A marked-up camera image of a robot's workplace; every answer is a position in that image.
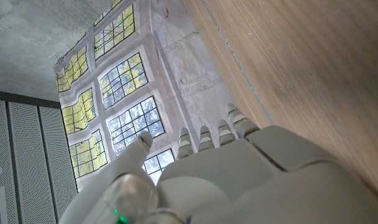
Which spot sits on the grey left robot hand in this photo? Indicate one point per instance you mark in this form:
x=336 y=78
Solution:
x=238 y=180

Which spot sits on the printed window backdrop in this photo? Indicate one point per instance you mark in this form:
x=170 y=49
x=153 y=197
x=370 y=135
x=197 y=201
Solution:
x=130 y=90

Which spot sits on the grey perforated ceiling panel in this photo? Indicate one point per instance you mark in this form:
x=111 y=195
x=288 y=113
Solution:
x=27 y=161

